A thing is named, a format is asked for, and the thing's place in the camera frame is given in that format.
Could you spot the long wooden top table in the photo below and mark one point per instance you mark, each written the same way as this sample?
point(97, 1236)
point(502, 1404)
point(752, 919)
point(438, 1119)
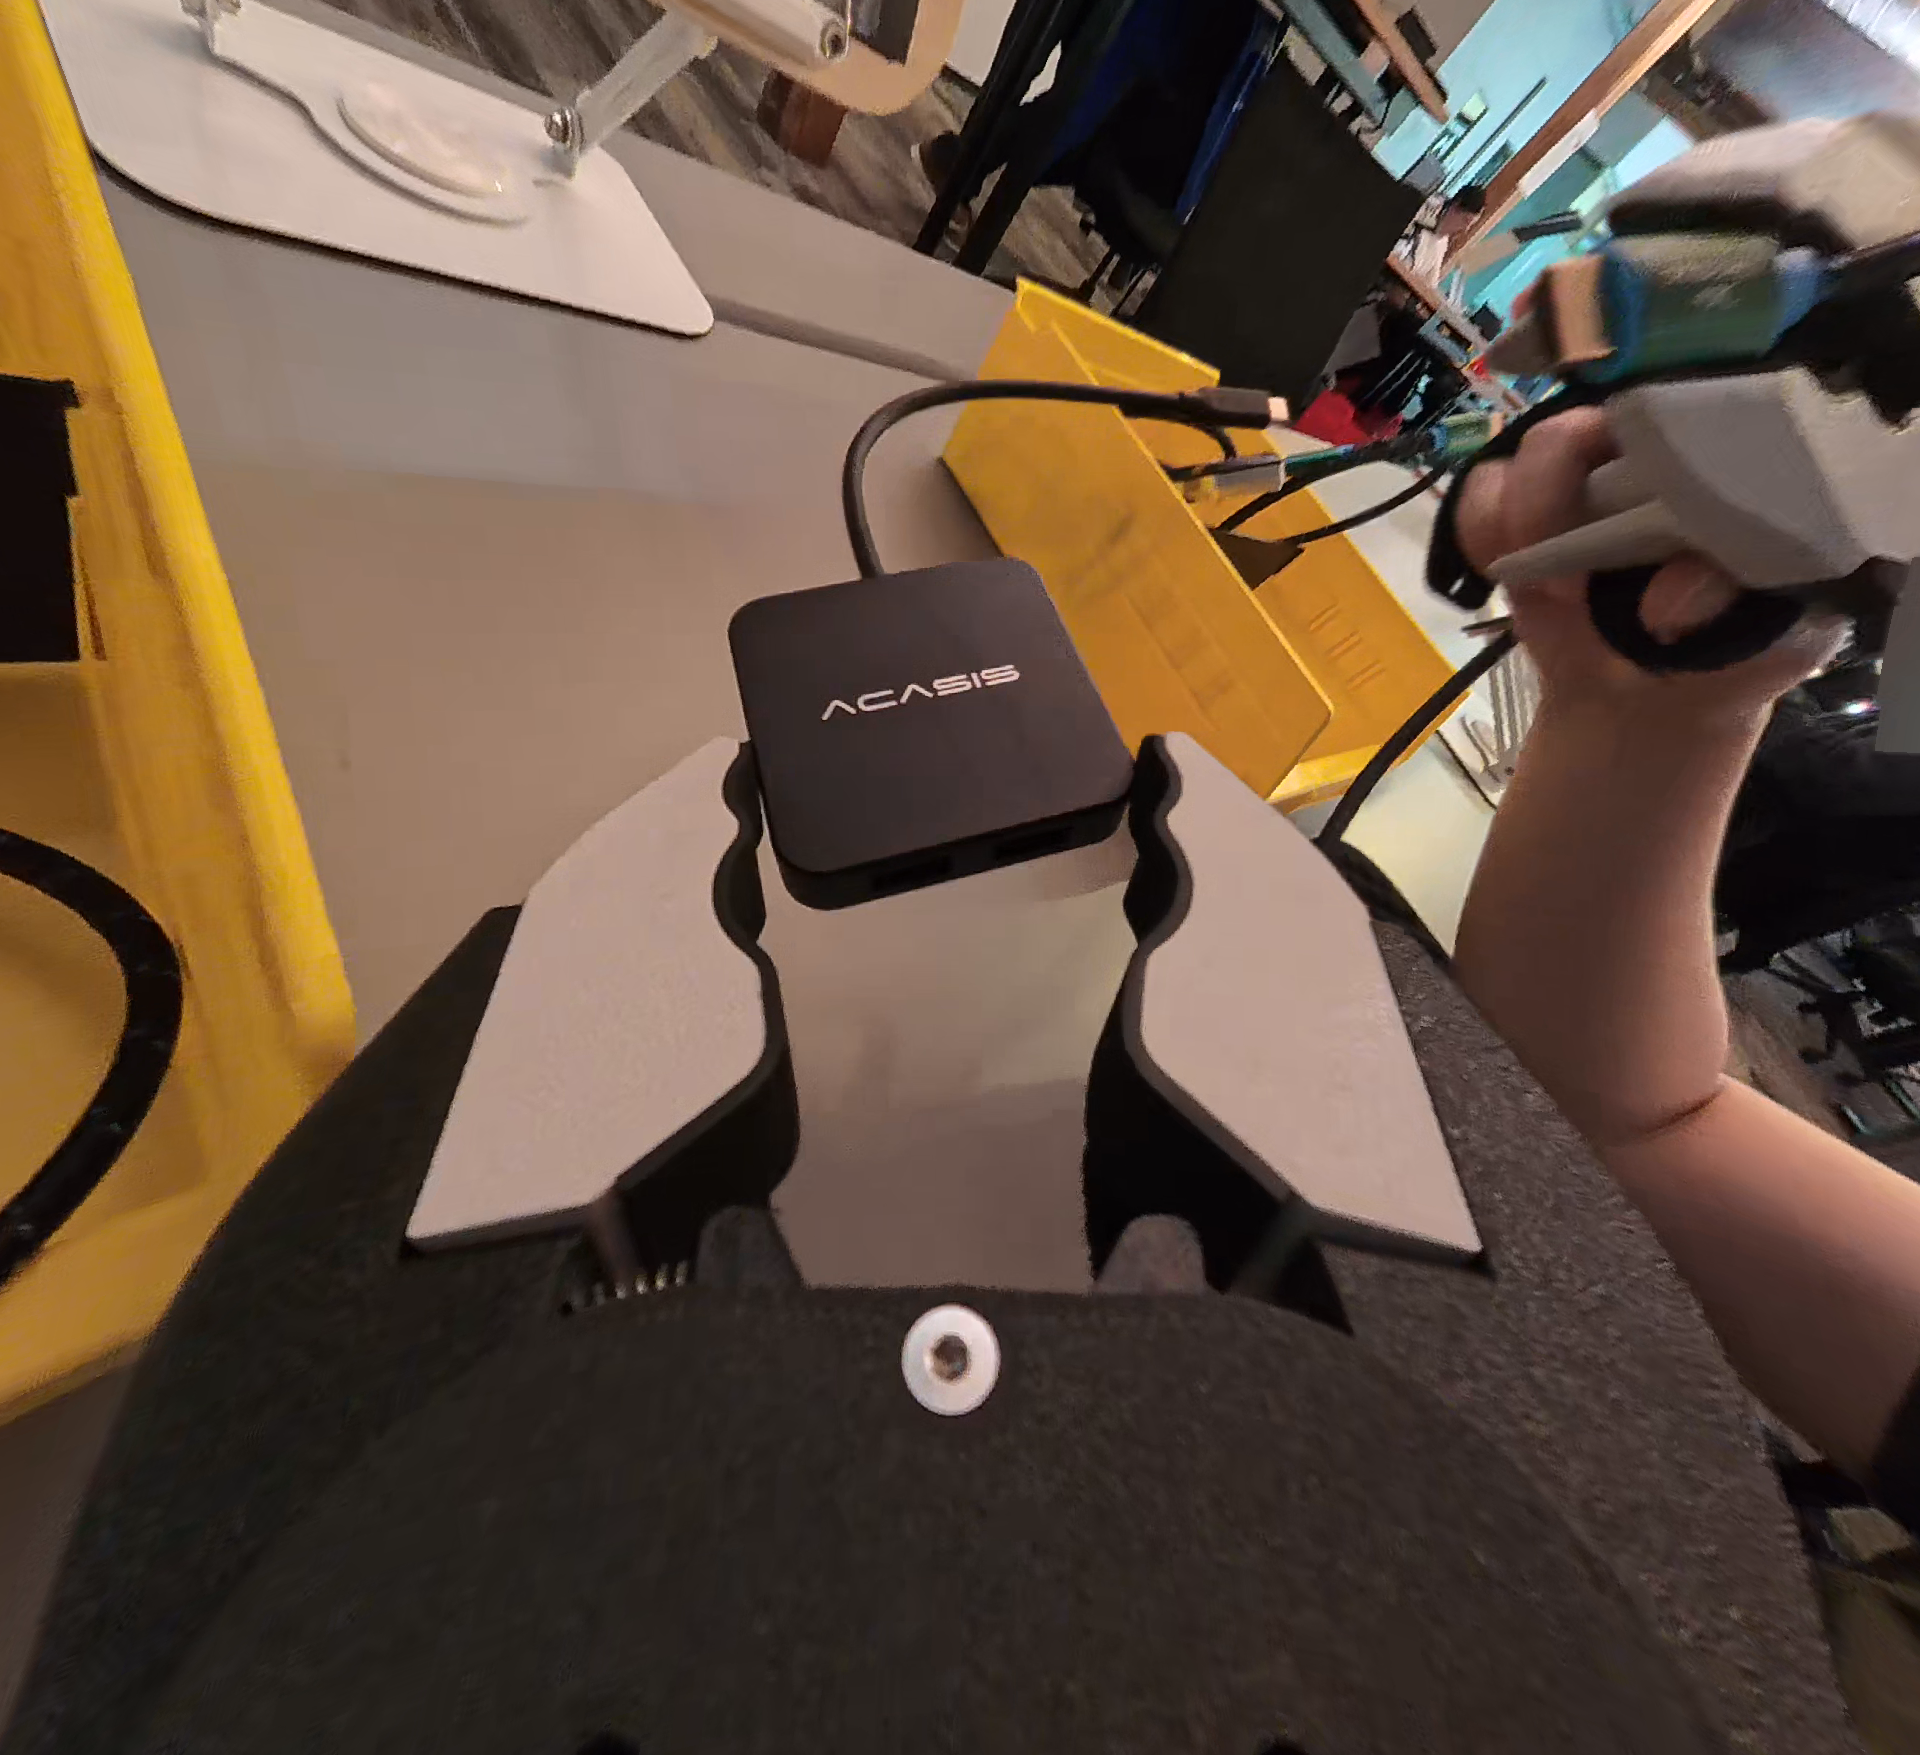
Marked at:
point(1620, 62)

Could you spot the person's right hand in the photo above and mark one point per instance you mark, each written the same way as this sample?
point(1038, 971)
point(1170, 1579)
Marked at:
point(1620, 721)

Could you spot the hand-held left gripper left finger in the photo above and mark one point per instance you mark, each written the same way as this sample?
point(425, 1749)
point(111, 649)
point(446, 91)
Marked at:
point(599, 1020)

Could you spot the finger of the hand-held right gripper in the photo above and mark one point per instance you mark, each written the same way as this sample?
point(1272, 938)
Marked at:
point(1770, 472)
point(1786, 172)

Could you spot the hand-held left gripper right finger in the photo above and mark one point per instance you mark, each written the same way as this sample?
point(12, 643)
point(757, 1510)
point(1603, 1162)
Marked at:
point(1290, 1035)

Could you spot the silver folding laptop stand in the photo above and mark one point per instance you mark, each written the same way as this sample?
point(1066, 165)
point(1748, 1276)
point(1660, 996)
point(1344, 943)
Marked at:
point(375, 218)

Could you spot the black foam block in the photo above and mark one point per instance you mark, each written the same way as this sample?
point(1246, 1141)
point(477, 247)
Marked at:
point(33, 526)

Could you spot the yellow plastic bin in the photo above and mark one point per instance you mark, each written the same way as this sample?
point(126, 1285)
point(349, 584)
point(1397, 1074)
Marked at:
point(1111, 511)
point(180, 734)

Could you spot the person's right forearm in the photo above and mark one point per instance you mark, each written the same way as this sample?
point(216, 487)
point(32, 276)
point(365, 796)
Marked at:
point(1637, 1020)

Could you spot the black cabinet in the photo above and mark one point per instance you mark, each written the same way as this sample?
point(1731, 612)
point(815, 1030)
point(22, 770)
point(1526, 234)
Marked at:
point(1275, 241)

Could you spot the black office chair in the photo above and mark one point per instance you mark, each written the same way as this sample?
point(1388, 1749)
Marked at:
point(1830, 826)

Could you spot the black square adapter hub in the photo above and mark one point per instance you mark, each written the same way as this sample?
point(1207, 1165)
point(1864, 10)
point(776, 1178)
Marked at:
point(916, 734)

